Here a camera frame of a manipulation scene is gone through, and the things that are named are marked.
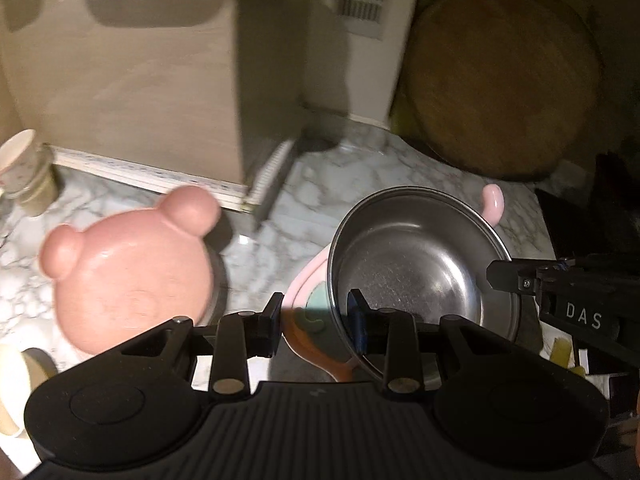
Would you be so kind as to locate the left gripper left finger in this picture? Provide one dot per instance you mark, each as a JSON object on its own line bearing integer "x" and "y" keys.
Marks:
{"x": 242, "y": 336}

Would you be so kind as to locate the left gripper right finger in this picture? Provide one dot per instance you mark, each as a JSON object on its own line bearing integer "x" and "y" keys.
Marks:
{"x": 392, "y": 334}

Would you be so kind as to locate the pink steel-lined handled bowl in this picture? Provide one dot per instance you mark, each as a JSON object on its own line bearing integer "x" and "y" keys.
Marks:
{"x": 408, "y": 248}

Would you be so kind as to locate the pink bear-shaped plate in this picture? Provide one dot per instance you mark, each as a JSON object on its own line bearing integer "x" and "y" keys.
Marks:
{"x": 131, "y": 271}

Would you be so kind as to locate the large white oval plate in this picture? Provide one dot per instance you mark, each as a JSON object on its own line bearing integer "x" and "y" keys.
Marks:
{"x": 218, "y": 300}

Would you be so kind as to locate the cream round bowl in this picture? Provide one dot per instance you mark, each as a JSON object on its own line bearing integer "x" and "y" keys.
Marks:
{"x": 21, "y": 372}

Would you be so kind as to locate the round wooden cutting board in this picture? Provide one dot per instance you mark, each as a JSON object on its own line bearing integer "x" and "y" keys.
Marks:
{"x": 500, "y": 87}

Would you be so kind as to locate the white floral ceramic bowl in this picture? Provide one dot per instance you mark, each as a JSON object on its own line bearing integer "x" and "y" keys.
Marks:
{"x": 19, "y": 157}

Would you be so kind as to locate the white microwave oven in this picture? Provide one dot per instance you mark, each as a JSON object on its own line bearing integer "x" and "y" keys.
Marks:
{"x": 353, "y": 56}

